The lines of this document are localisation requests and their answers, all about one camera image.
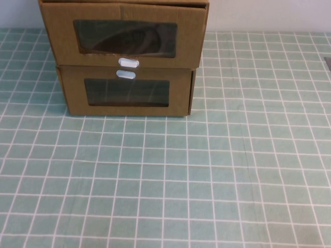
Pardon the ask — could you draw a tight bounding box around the green white checked tablecloth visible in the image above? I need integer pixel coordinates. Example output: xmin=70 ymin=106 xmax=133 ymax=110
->
xmin=0 ymin=27 xmax=331 ymax=248

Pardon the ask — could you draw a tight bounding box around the brown cardboard box sleeve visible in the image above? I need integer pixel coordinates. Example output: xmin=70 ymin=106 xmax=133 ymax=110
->
xmin=38 ymin=0 xmax=209 ymax=16

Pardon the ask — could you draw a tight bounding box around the white plastic drawer handle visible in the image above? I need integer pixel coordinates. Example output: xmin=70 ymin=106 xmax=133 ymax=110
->
xmin=116 ymin=69 xmax=137 ymax=80
xmin=118 ymin=57 xmax=140 ymax=69

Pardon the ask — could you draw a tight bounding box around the brown cardboard windowed drawer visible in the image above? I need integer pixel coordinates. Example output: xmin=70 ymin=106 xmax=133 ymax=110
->
xmin=41 ymin=2 xmax=207 ymax=69
xmin=56 ymin=64 xmax=192 ymax=117

